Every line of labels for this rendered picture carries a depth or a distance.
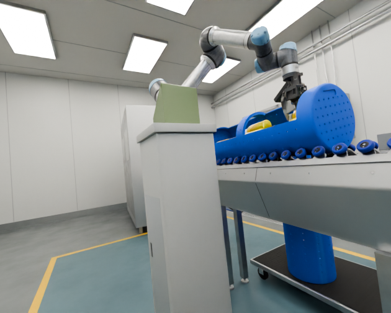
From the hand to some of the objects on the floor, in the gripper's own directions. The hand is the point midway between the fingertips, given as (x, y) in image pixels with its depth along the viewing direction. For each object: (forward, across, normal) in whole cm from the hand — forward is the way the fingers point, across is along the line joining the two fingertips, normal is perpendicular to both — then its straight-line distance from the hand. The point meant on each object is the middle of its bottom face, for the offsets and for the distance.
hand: (291, 118), depth 94 cm
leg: (+113, -5, -35) cm, 118 cm away
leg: (+115, -6, +64) cm, 132 cm away
